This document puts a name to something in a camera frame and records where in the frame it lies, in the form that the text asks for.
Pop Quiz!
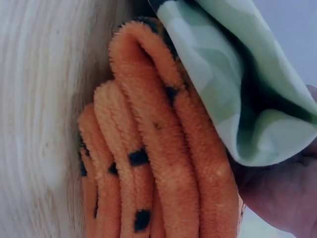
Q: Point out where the person's right hand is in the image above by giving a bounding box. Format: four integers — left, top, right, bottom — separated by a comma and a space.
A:
231, 84, 317, 238

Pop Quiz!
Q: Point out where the light green patterned cloth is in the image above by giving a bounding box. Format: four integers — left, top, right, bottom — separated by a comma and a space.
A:
148, 0, 317, 167

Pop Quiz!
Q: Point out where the orange black-spotted fleece cloth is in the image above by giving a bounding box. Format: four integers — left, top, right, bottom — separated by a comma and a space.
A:
77, 16, 245, 238

